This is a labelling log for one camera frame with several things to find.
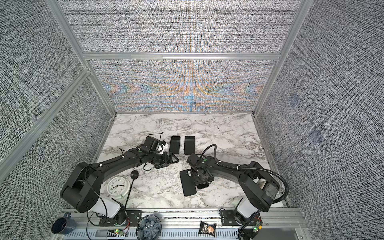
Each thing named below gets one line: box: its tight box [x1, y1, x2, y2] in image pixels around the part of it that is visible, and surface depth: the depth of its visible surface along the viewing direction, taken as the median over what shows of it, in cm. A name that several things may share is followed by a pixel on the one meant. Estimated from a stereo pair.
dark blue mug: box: [51, 212, 77, 235], surface depth 71 cm
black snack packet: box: [198, 220, 217, 238], surface depth 71 cm
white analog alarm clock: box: [107, 176, 131, 199], surface depth 81 cm
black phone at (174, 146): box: [169, 136, 181, 154], surface depth 105 cm
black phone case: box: [179, 169, 197, 197], surface depth 87 cm
